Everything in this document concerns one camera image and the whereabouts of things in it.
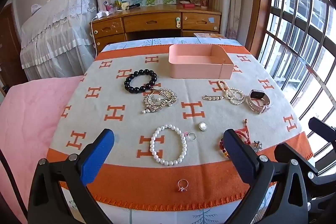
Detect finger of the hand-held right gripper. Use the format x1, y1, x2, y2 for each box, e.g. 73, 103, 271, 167
308, 117, 336, 140
274, 143, 336, 188

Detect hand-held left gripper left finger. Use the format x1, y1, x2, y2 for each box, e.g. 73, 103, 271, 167
28, 128, 115, 224

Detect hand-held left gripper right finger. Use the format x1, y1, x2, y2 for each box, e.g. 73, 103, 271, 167
223, 129, 309, 224

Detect red cord bracelet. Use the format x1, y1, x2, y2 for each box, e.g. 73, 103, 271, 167
219, 119, 254, 159

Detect white pearl bracelet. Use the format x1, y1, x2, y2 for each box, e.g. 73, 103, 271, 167
150, 124, 188, 166

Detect pink strap smartwatch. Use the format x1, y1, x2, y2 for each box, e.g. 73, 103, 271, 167
246, 89, 272, 115

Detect gold ring with red stone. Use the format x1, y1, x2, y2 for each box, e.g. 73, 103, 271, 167
177, 179, 189, 192

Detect twisted small pearl necklace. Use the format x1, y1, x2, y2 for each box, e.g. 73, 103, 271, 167
218, 79, 246, 105

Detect black bead bracelet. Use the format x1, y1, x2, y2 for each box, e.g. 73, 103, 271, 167
124, 70, 158, 94

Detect silver rhinestone leaf brooch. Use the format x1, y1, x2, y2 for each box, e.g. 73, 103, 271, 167
142, 88, 178, 114

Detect pink rectangular box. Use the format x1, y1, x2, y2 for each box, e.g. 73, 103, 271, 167
168, 44, 234, 79

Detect orange and beige patterned blanket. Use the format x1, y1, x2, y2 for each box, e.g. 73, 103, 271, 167
47, 43, 314, 211

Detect magazine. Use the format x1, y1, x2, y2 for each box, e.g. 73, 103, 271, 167
194, 33, 226, 39

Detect white lace cover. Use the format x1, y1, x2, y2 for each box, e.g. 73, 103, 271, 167
20, 0, 97, 81

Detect dark wooden door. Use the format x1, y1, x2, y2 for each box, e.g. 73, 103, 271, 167
0, 4, 27, 98

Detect wooden desk with drawers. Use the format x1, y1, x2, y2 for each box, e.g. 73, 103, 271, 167
91, 5, 222, 52

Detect pen cups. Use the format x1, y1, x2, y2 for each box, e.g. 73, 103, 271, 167
105, 0, 124, 13

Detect strip of plant pictures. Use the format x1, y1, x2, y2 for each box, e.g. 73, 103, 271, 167
123, 0, 176, 7

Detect white cable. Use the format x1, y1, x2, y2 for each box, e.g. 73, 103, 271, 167
90, 17, 96, 52

